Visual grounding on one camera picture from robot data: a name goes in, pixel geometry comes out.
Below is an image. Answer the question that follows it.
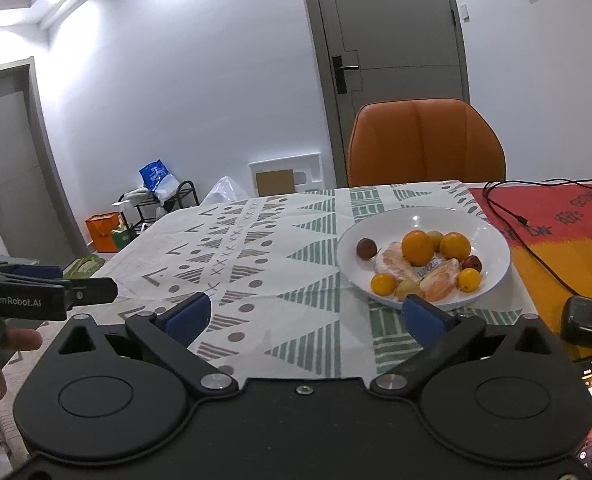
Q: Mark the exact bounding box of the black device on table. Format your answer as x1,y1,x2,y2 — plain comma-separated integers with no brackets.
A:
561,296,592,348

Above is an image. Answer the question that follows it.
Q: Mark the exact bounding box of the pomelo segment right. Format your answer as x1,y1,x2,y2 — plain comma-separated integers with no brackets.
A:
418,258,461,302

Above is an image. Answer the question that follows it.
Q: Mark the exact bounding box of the wall intercom panel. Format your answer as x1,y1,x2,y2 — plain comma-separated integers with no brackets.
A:
459,3,470,23

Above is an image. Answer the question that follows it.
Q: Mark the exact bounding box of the yellow-green kumquat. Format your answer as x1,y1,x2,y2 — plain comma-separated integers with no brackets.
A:
395,278,422,301

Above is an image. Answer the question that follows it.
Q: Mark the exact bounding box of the grey side door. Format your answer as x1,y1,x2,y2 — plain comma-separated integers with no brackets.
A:
0,58,89,268

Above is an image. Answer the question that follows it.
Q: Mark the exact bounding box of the dark red jujube left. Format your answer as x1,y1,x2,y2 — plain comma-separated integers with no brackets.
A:
356,237,378,261

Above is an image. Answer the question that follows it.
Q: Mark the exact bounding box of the black usb cable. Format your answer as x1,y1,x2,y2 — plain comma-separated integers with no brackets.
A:
481,174,592,304

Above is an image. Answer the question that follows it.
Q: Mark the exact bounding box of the blue plastic bag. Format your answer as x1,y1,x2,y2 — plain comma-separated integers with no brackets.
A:
139,159,180,203

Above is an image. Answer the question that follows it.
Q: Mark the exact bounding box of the dark red jujube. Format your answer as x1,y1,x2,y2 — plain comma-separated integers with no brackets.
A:
461,255,482,273
356,237,378,261

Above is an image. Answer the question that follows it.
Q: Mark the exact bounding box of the small orange in plate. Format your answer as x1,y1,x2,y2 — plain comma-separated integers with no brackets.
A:
439,232,471,262

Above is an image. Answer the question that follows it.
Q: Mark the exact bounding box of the small orange kumquat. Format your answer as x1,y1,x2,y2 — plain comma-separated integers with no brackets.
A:
458,268,482,294
370,273,398,297

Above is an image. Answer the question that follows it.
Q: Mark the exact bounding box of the orange leather chair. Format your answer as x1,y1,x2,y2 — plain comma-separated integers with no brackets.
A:
347,99,506,186

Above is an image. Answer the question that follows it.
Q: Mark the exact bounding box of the black door handle lock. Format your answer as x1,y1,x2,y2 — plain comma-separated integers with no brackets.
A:
332,55,360,94

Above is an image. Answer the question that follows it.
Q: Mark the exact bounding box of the green box on floor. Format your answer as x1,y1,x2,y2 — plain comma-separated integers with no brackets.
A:
63,254,105,280

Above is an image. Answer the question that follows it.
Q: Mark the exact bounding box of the black metal rack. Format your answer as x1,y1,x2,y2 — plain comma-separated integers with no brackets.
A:
112,180,200,235

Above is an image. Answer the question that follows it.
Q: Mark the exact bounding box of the orange paper bag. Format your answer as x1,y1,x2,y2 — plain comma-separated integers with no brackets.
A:
86,211,120,252

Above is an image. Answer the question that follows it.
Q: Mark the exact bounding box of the small yellow-green fruit in plate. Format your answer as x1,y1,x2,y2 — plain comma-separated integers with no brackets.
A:
427,231,444,252

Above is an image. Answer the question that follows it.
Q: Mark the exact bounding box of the red orange table mat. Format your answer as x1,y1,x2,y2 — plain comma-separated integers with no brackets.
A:
468,182,592,335

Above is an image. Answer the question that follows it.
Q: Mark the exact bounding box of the white round plate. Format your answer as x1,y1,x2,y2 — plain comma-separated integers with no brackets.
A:
336,207,511,310

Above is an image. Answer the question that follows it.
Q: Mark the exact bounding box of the patterned white tablecloth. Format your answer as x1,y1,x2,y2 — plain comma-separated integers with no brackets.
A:
0,179,542,411

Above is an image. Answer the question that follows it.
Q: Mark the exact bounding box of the large orange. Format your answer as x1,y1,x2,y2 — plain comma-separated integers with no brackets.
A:
401,230,435,266

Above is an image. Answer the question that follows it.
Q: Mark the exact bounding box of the white plastic bag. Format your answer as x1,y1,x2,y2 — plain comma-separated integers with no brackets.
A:
202,176,249,205

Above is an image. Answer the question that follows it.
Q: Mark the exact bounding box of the dark red jujube right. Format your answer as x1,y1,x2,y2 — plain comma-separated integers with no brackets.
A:
461,255,482,273

